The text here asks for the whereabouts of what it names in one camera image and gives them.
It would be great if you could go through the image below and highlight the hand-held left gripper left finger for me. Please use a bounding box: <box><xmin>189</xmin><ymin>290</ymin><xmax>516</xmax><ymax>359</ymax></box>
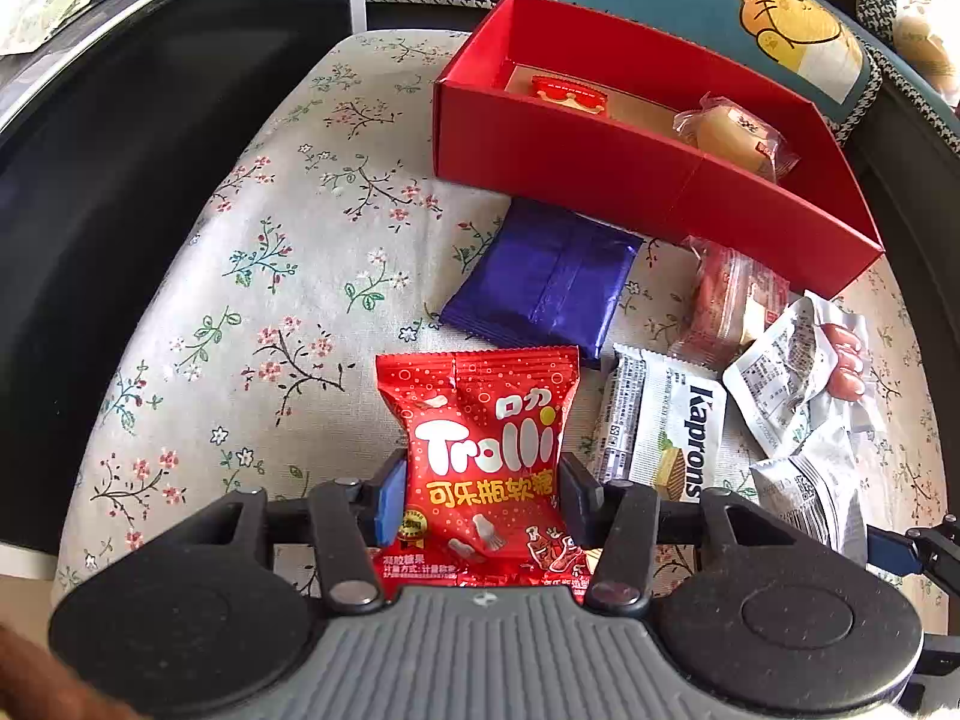
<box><xmin>184</xmin><ymin>450</ymin><xmax>411</xmax><ymax>612</ymax></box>

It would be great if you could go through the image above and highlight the red cardboard box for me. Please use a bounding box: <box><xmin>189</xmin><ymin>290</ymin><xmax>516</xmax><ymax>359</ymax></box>
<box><xmin>431</xmin><ymin>0</ymin><xmax>887</xmax><ymax>301</ymax></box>

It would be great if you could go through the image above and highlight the pink pastry packet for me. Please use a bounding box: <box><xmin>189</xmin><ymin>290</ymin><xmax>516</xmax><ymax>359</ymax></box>
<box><xmin>670</xmin><ymin>235</ymin><xmax>793</xmax><ymax>368</ymax></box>

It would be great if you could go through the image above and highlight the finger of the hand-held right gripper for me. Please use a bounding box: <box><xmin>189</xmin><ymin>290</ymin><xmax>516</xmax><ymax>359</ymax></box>
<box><xmin>866</xmin><ymin>510</ymin><xmax>960</xmax><ymax>595</ymax></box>

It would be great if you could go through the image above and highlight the silver sausage packet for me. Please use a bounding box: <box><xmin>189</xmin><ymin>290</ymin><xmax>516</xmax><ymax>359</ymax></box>
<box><xmin>814</xmin><ymin>298</ymin><xmax>878</xmax><ymax>436</ymax></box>

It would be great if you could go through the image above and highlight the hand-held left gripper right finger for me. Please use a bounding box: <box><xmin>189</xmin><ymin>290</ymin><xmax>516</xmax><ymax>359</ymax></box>
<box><xmin>559</xmin><ymin>453</ymin><xmax>807</xmax><ymax>612</ymax></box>

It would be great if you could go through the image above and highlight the purple foil snack packet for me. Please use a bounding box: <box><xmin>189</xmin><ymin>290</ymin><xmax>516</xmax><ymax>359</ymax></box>
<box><xmin>439</xmin><ymin>199</ymin><xmax>644</xmax><ymax>370</ymax></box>

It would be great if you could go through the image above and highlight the white wafer packet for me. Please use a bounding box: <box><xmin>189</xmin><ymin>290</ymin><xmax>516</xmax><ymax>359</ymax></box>
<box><xmin>589</xmin><ymin>343</ymin><xmax>728</xmax><ymax>505</ymax></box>

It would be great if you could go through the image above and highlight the silver printed packet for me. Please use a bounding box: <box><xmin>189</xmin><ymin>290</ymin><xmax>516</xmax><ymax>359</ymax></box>
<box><xmin>722</xmin><ymin>292</ymin><xmax>835</xmax><ymax>458</ymax></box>

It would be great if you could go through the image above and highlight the white snack packet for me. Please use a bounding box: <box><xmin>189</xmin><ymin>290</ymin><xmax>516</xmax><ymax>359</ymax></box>
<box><xmin>750</xmin><ymin>427</ymin><xmax>872</xmax><ymax>565</ymax></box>

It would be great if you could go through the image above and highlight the small red wrapped candy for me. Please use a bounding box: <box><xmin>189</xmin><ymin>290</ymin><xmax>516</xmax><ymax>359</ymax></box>
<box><xmin>529</xmin><ymin>73</ymin><xmax>607</xmax><ymax>113</ymax></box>

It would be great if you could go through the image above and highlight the floral seat cushion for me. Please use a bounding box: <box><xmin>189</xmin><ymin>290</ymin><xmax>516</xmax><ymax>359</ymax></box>
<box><xmin>52</xmin><ymin>30</ymin><xmax>947</xmax><ymax>616</ymax></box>

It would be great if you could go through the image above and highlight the clear wrapped yellow pastry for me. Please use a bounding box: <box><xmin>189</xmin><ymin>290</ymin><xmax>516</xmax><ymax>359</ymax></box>
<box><xmin>673</xmin><ymin>92</ymin><xmax>800</xmax><ymax>185</ymax></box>

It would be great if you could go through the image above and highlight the yellow white plush toy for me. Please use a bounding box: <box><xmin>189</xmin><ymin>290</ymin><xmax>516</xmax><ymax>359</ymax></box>
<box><xmin>847</xmin><ymin>0</ymin><xmax>960</xmax><ymax>107</ymax></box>

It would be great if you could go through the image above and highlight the red gummy candy packet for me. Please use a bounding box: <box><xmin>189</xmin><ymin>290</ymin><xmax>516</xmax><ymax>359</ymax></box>
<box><xmin>373</xmin><ymin>345</ymin><xmax>602</xmax><ymax>602</ymax></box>

